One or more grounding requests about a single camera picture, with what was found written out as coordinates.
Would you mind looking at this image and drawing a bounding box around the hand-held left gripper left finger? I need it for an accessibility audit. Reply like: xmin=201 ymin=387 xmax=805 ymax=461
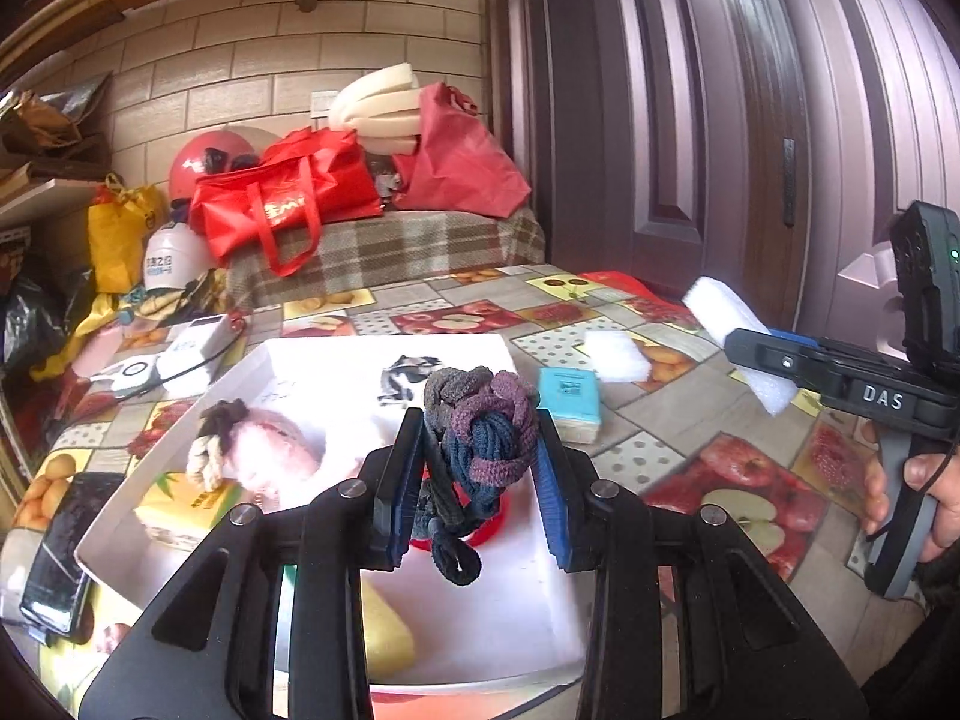
xmin=79 ymin=406 xmax=425 ymax=720

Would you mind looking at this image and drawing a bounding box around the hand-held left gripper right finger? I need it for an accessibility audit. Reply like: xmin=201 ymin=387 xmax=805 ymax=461
xmin=534 ymin=409 xmax=860 ymax=720

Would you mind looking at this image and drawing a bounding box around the white foam piece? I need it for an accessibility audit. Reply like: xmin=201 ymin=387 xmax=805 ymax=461
xmin=681 ymin=276 xmax=797 ymax=417
xmin=583 ymin=330 xmax=652 ymax=383

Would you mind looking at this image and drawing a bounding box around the red plush toy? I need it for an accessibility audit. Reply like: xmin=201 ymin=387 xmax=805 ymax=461
xmin=409 ymin=465 xmax=511 ymax=548

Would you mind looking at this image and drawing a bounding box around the bundle of dark hair ties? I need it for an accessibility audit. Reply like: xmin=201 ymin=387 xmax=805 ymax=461
xmin=411 ymin=366 xmax=539 ymax=586

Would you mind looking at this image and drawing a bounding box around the spotted fabric scrunchie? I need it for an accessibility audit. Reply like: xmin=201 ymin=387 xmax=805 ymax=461
xmin=377 ymin=354 xmax=443 ymax=410

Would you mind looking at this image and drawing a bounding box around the pink plush toy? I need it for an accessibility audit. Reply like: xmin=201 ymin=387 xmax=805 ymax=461
xmin=225 ymin=406 xmax=331 ymax=511

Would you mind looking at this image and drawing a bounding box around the white cardboard box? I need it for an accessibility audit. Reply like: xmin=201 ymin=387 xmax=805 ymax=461
xmin=75 ymin=334 xmax=593 ymax=695

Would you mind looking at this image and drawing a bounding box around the brown cream braided hair tie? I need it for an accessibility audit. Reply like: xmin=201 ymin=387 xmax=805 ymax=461
xmin=184 ymin=399 xmax=250 ymax=488

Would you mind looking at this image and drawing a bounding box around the person's right forearm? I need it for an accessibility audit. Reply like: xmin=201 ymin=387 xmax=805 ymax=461
xmin=862 ymin=547 xmax=960 ymax=706

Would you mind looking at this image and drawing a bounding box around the person's right hand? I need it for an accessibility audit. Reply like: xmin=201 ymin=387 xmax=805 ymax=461
xmin=855 ymin=420 xmax=960 ymax=563

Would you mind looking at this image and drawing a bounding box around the teal tissue packet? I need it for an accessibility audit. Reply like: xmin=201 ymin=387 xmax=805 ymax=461
xmin=536 ymin=366 xmax=603 ymax=443

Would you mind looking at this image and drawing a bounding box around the red plastic bag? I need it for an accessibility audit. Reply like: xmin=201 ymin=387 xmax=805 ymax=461
xmin=577 ymin=270 xmax=702 ymax=331

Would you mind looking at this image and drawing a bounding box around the fruit print tablecloth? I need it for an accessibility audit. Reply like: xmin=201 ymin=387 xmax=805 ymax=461
xmin=0 ymin=262 xmax=931 ymax=720

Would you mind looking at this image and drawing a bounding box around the dark purple door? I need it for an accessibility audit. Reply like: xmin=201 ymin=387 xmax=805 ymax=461
xmin=487 ymin=0 xmax=960 ymax=361

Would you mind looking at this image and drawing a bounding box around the plaid blanket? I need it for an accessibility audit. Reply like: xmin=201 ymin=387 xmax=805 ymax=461
xmin=225 ymin=208 xmax=547 ymax=308

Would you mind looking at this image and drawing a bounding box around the white power bank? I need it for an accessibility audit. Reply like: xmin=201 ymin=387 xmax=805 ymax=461
xmin=157 ymin=317 xmax=235 ymax=397

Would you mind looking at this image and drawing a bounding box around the white round charger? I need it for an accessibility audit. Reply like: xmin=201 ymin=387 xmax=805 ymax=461
xmin=97 ymin=356 xmax=162 ymax=400

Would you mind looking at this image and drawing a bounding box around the red tote bag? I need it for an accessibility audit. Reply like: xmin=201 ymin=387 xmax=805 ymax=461
xmin=187 ymin=127 xmax=383 ymax=278

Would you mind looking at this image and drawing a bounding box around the white helmet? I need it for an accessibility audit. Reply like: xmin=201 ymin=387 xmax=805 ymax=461
xmin=142 ymin=221 xmax=215 ymax=293

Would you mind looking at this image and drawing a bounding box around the pink pouch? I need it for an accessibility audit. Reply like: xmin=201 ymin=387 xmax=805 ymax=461
xmin=71 ymin=322 xmax=128 ymax=376

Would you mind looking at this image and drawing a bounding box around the black smartphone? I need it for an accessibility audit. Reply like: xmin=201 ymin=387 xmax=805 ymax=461
xmin=19 ymin=471 xmax=125 ymax=635

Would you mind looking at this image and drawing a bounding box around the yellow cloth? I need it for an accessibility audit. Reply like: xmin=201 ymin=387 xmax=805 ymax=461
xmin=30 ymin=270 xmax=226 ymax=383

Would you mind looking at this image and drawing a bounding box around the yellow plastic bag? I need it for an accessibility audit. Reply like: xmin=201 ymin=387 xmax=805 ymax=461
xmin=88 ymin=174 xmax=170 ymax=293

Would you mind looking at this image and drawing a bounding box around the red helmet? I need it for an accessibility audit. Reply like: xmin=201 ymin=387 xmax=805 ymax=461
xmin=169 ymin=130 xmax=260 ymax=203

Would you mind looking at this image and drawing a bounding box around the stack of cream foam pads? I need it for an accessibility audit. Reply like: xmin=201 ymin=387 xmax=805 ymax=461
xmin=328 ymin=64 xmax=425 ymax=155

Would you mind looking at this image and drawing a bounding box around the black plastic bag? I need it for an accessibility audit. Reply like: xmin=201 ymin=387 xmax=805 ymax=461
xmin=0 ymin=274 xmax=68 ymax=372

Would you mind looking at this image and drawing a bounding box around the wooden shelf board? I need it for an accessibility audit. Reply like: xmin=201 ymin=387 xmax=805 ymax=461
xmin=0 ymin=165 xmax=102 ymax=230

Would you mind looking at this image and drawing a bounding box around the brown paper bag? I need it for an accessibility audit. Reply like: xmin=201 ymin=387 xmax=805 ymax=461
xmin=0 ymin=75 xmax=113 ymax=158

